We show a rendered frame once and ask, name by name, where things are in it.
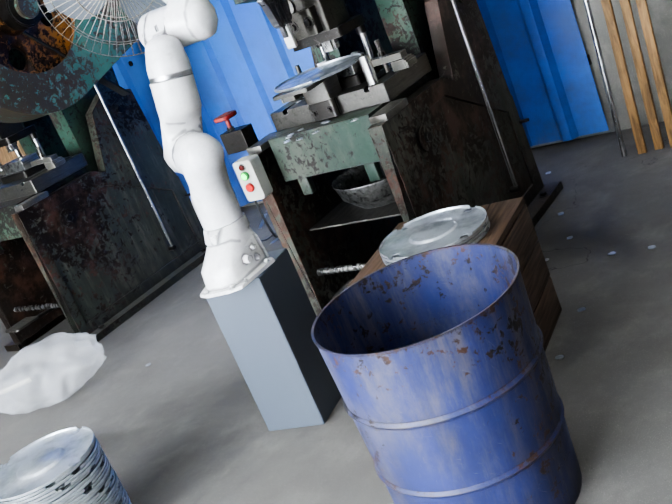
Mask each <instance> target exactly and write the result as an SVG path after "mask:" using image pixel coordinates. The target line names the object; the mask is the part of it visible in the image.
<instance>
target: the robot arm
mask: <svg viewBox="0 0 672 504"><path fill-rule="evenodd" d="M162 1H164V2H165V3H166V4H167V6H163V7H160V8H158V9H155V10H153V11H150V12H148V13H146V14H145V15H143V16H141V18H140V20H139V22H138V35H139V40H140V41H141V43H142V44H143V46H144V47H145V58H146V69H147V73H148V77H149V81H150V88H151V91H152V94H153V98H154V101H155V105H156V108H157V112H158V115H159V118H160V125H161V132H162V140H163V148H164V152H163V154H164V159H165V161H166V162H167V164H168V166H169V167H170V168H171V169H172V170H173V171H174V172H177V173H181V174H183V175H184V177H185V179H186V181H187V183H188V185H189V188H190V194H191V200H192V205H193V207H194V209H195V212H196V214H197V216H198V218H199V220H200V223H201V225H202V227H203V229H204V231H203V233H204V239H205V244H206V245H207V249H206V254H205V258H204V263H203V267H202V272H201V273H202V276H203V279H204V282H205V285H206V287H205V288H204V290H203V291H202V292H201V294H200V297H201V298H212V297H217V296H222V295H226V294H230V293H233V292H235V291H238V290H241V289H243V288H244V287H245V286H247V285H248V284H249V283H250V282H251V281H252V280H254V279H255V278H256V277H257V276H258V275H260V274H261V273H262V272H263V271H264V270H265V269H267V268H268V267H269V266H270V265H271V264H272V263H274V262H275V259H274V258H272V257H270V256H269V254H268V253H267V251H266V249H265V247H264V246H263V244H262V242H261V240H260V239H259V237H258V235H257V234H256V233H255V232H254V231H253V230H252V228H251V227H250V223H249V221H248V219H247V217H246V215H245V213H244V212H242V209H241V207H240V205H239V202H238V200H237V198H236V195H235V193H234V191H233V188H232V186H231V183H230V180H229V176H228V172H227V168H226V165H225V161H224V149H223V147H222V145H221V144H220V142H219V141H218V140H217V139H215V138H214V137H212V136H210V135H209V134H207V133H203V127H202V114H201V107H202V104H201V100H200V96H199V93H198V89H197V86H196V82H195V79H194V75H193V71H192V68H191V64H190V61H189V58H188V56H187V54H186V52H185V50H184V47H185V46H188V45H191V44H194V43H197V42H200V41H205V40H207V39H208V38H210V37H211V36H213V35H214V34H215V33H216V32H217V27H218V20H219V19H218V16H217V13H216V9H215V7H214V6H213V5H212V4H211V2H210V1H209V0H162ZM257 4H258V5H259V6H260V7H261V8H262V9H263V11H264V13H265V14H266V16H267V18H268V19H269V21H270V23H271V24H272V26H273V28H276V29H280V32H281V34H282V36H283V38H284V40H285V43H286V45H287V47H288V49H291V48H294V47H297V46H298V44H297V41H296V39H295V36H294V34H293V31H292V29H291V26H290V23H292V15H291V11H290V8H289V4H288V0H257ZM290 20H291V21H290Z"/></svg>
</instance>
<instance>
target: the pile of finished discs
mask: <svg viewBox="0 0 672 504"><path fill-rule="evenodd" d="M489 229H490V221H489V218H488V216H487V212H486V210H485V209H484V208H482V207H480V206H476V205H475V207H473V208H472V207H470V206H469V205H460V206H453V207H448V208H444V209H440V210H437V211H434V212H431V213H428V214H425V215H423V216H420V217H418V218H415V219H413V220H411V221H409V222H407V223H405V224H404V227H402V229H401V230H400V229H399V230H398V231H397V229H396V230H394V231H393V232H391V233H390V234H389V235H388V236H387V237H386V238H385V239H384V240H383V241H382V242H381V244H380V246H379V252H380V255H381V257H382V260H383V262H384V264H385V265H386V266H387V265H389V264H391V263H394V262H396V261H399V260H401V259H404V258H407V257H409V256H412V255H415V254H418V253H422V252H425V251H429V250H433V249H437V248H441V247H446V246H452V245H459V244H470V243H477V242H479V241H480V240H481V239H482V238H483V237H484V236H485V235H486V234H487V231H489Z"/></svg>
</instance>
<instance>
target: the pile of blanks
mask: <svg viewBox="0 0 672 504"><path fill-rule="evenodd" d="M0 504H132V503H131V501H130V498H129V496H128V495H127V492H126V490H125V489H124V487H123V486H122V484H121V481H120V480H119V478H118V477H117V474H116V472H115V470H114V469H113V468H112V466H111V464H110V462H109V460H108V458H107V456H106V454H105V453H104V451H103V449H102V448H101V446H100V443H99V441H98V440H97V438H96V437H95V435H94V443H93V445H92V447H91V449H90V450H89V452H88V453H87V454H86V455H85V457H84V458H83V459H82V460H81V461H80V462H79V463H76V465H75V466H74V467H73V468H72V469H71V470H70V471H68V472H67V473H66V474H64V475H63V476H61V477H60V478H59V479H57V480H55V481H54V482H52V483H51V484H49V485H47V486H45V487H43V488H42V489H40V490H38V491H35V492H33V493H31V494H29V495H26V496H24V497H21V498H18V499H14V500H10V501H3V502H0Z"/></svg>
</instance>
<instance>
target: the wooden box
mask: <svg viewBox="0 0 672 504"><path fill-rule="evenodd" d="M524 204H525V200H524V197H519V198H514V199H510V200H505V201H500V202H496V203H492V204H491V205H490V204H486V205H482V206H480V207H482V208H484V209H485V210H486V212H487V216H488V218H489V221H490V229H489V231H487V234H486V235H485V236H484V237H483V238H482V239H481V240H480V241H479V242H477V243H486V244H494V245H499V246H502V247H505V248H507V249H509V250H511V251H512V252H514V254H515V255H516V256H517V258H518V260H519V263H520V271H521V275H522V278H523V281H524V285H525V288H526V291H527V295H528V298H529V301H530V305H531V308H532V311H533V314H534V318H535V321H536V324H537V325H538V326H539V328H540V329H541V331H542V334H543V342H544V343H543V348H544V351H546V348H547V346H548V343H549V341H550V338H551V336H552V333H553V331H554V328H555V326H556V323H557V321H558V318H559V316H560V313H561V310H562V309H561V306H560V303H559V300H558V297H557V294H556V291H555V288H554V285H553V282H552V279H551V277H549V276H550V273H549V270H548V267H547V264H546V261H545V258H544V255H543V252H542V249H541V246H540V243H539V241H537V240H538V237H537V234H536V231H535V229H534V226H533V223H532V220H531V217H530V214H529V211H528V208H527V205H526V204H525V205H524ZM407 222H409V221H407ZM407 222H402V223H398V225H397V226H396V227H395V228H394V230H396V229H397V231H398V230H399V229H400V230H401V229H402V227H404V224H405V223H407ZM394 230H393V231H394ZM393 231H392V232H393ZM384 266H386V265H385V264H384V262H383V260H382V257H381V255H380V252H379V248H378V249H377V251H376V252H375V253H374V254H373V256H372V257H371V258H370V259H369V261H368V262H367V263H366V264H365V265H364V267H363V268H362V269H361V270H360V272H359V273H358V274H357V275H356V277H355V278H354V279H353V280H352V282H351V283H350V284H349V285H348V287H349V286H350V285H352V284H353V283H355V282H356V281H358V280H360V279H361V278H363V277H365V276H366V275H368V274H370V273H372V272H374V271H376V270H378V269H380V268H382V267H384Z"/></svg>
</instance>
